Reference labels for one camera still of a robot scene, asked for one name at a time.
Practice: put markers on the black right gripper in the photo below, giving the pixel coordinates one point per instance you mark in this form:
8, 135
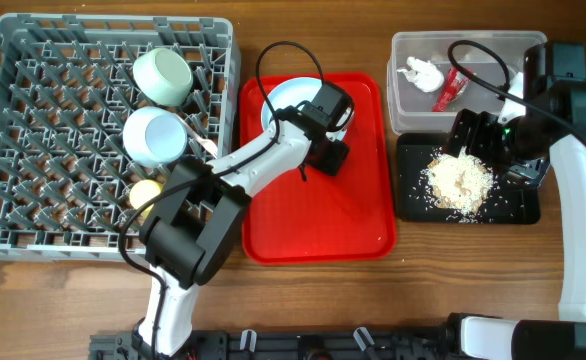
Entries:
483, 123

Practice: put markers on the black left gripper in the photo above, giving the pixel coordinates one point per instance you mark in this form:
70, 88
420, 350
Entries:
334, 161

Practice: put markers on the red snack wrapper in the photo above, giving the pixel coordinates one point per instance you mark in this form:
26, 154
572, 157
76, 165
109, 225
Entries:
454, 85

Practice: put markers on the white round plate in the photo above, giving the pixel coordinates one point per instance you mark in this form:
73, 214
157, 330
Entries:
296, 90

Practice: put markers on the white tissue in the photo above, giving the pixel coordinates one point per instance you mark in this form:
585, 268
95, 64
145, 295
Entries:
423, 74

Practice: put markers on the pale blue bowl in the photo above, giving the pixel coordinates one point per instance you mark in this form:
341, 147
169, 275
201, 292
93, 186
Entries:
153, 136

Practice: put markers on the pale green bowl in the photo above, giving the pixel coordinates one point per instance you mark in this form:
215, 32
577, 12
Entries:
163, 76

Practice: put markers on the yellow plastic cup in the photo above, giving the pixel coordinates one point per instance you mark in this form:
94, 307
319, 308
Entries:
143, 191

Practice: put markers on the white plastic fork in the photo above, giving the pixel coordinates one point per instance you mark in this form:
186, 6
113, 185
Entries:
201, 147

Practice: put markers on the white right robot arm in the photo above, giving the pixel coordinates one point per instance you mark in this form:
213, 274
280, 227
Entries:
553, 124

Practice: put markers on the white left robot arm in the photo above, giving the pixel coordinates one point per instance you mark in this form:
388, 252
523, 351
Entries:
192, 224

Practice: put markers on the rice food waste pile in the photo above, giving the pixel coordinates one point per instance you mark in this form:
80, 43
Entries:
459, 183

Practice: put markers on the black food waste tray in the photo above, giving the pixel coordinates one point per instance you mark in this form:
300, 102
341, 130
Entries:
507, 203

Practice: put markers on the grey dishwasher rack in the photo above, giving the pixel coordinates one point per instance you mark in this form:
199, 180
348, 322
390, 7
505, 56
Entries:
66, 90

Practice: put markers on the red plastic tray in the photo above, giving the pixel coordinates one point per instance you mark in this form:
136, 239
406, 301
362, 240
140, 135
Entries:
310, 217

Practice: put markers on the clear plastic bin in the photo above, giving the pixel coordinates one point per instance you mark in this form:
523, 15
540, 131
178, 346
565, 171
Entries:
410, 109

